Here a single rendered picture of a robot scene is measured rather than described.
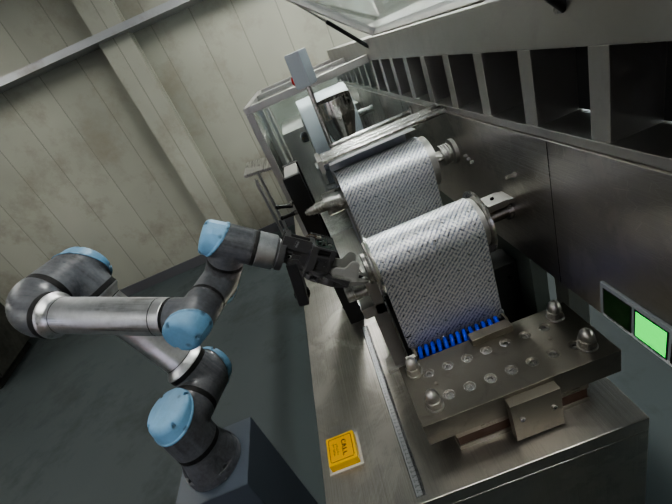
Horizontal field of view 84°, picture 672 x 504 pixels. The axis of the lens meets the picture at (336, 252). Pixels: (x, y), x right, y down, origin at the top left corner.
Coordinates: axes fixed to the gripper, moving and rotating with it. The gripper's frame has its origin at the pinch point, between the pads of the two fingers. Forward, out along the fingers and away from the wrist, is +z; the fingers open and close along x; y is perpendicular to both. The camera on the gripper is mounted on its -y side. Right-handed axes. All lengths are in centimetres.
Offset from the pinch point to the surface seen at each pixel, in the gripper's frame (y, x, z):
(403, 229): 14.4, 0.0, 4.6
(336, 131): 22, 68, -3
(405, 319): -4.3, -5.3, 11.6
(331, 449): -37.3, -14.6, 3.5
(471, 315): 0.3, -5.3, 26.9
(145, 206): -155, 364, -134
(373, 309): -7.9, 2.0, 6.9
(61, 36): -6, 366, -225
